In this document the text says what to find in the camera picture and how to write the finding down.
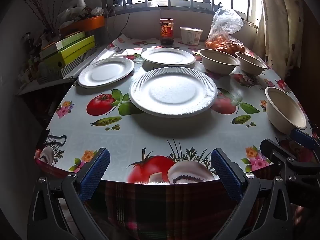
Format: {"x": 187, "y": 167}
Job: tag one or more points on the orange tray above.
{"x": 92, "y": 23}

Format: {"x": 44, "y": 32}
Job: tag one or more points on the barred window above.
{"x": 190, "y": 3}

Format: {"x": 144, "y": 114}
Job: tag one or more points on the heart print curtain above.
{"x": 280, "y": 17}

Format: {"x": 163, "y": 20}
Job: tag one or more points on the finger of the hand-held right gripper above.
{"x": 272, "y": 150}
{"x": 302, "y": 137}

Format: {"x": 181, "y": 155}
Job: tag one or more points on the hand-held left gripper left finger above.
{"x": 96, "y": 172}

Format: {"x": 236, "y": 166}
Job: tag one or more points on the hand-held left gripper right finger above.
{"x": 226, "y": 177}

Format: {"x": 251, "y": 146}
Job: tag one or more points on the white and green flat box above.
{"x": 67, "y": 42}

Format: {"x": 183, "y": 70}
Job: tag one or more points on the plaid cloth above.
{"x": 150, "y": 205}

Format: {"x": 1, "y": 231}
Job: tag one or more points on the red label sauce jar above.
{"x": 166, "y": 32}

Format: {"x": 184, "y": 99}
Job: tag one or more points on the white foam plate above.
{"x": 105, "y": 71}
{"x": 172, "y": 92}
{"x": 167, "y": 56}

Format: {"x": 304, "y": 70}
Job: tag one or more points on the lime green box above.
{"x": 75, "y": 52}

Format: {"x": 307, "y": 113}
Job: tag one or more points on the dried flower branches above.
{"x": 42, "y": 7}

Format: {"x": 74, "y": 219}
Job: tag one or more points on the black window hook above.
{"x": 221, "y": 4}

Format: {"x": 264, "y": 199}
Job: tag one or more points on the beige paper bowl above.
{"x": 282, "y": 107}
{"x": 217, "y": 63}
{"x": 251, "y": 65}

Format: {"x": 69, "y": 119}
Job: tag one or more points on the crumpled white plastic bags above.
{"x": 75, "y": 7}

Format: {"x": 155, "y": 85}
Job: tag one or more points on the grey side table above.
{"x": 37, "y": 86}

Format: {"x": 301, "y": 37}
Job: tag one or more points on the white lidded tub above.
{"x": 191, "y": 36}

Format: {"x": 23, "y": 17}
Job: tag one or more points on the clear plastic bag of oranges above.
{"x": 225, "y": 43}

